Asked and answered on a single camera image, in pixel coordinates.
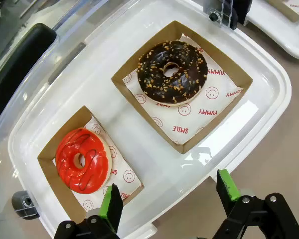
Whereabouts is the yellow frosted donut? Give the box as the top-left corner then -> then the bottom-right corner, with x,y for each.
265,0 -> 299,23

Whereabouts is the red frosted donut in box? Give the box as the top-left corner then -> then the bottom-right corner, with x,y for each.
37,105 -> 145,220

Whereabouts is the black lid handle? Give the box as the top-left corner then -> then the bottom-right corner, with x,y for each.
0,23 -> 58,132

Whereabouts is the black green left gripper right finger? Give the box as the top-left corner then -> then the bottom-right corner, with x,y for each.
213,169 -> 299,239

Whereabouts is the chocolate donut with nut bits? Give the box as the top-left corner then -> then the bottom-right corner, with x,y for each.
137,41 -> 209,107

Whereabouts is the clear plastic case lid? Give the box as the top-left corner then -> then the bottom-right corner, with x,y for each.
0,0 -> 110,225

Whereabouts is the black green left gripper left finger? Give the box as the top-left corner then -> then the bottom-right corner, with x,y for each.
54,183 -> 125,239

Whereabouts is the red glazed donut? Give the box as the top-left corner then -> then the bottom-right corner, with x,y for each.
55,127 -> 115,195

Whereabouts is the white display case base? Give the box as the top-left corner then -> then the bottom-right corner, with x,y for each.
7,0 -> 293,239
244,0 -> 299,61

